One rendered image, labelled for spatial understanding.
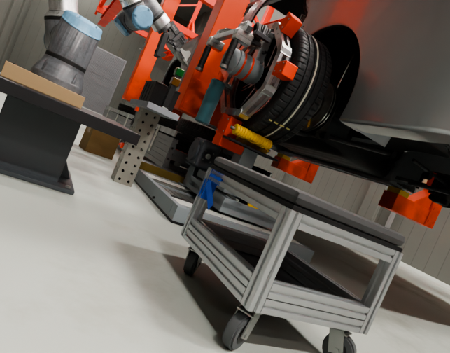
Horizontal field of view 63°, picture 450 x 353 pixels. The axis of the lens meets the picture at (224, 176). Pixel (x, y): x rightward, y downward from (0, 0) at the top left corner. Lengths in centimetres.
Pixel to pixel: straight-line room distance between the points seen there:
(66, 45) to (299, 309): 119
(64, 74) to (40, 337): 105
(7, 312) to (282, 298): 47
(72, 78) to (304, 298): 112
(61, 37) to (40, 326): 111
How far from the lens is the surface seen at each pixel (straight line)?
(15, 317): 66
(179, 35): 188
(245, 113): 200
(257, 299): 73
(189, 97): 240
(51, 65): 151
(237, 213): 189
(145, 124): 203
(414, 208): 396
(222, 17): 252
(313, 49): 204
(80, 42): 152
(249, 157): 213
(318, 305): 83
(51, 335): 64
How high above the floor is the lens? 33
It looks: 2 degrees down
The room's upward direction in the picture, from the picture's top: 23 degrees clockwise
